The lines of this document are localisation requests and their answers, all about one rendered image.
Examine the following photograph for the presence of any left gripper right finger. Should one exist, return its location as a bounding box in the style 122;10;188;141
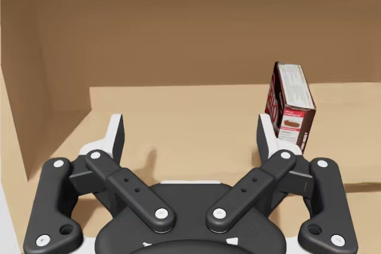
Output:
205;113;359;250

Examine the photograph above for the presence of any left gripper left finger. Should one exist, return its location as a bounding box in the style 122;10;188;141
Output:
23;113;176;254

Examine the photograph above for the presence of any pale wooden shelf unit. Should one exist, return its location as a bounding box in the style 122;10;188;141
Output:
0;0;381;254

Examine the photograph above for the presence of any brown and white carton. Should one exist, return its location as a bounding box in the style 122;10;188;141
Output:
264;61;317;154

